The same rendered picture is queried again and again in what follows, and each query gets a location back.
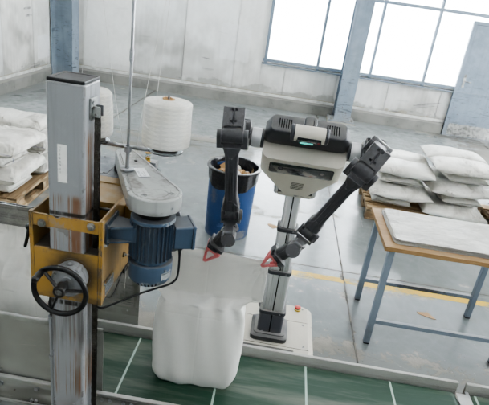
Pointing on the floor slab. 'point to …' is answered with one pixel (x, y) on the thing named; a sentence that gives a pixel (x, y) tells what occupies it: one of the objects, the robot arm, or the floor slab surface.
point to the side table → (429, 288)
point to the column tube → (71, 112)
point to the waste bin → (217, 182)
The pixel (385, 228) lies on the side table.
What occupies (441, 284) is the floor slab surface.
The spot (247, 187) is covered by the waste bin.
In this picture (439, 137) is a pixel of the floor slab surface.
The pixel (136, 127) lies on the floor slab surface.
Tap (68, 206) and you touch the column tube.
